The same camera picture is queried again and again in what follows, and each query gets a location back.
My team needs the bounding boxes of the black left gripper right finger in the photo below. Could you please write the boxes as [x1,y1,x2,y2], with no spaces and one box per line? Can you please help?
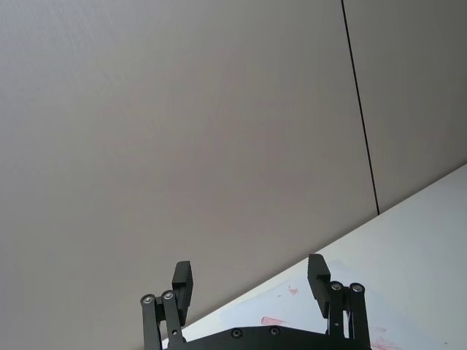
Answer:
[307,253,371,350]

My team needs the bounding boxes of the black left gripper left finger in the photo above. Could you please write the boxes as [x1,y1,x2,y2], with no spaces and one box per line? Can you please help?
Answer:
[139,260,195,350]

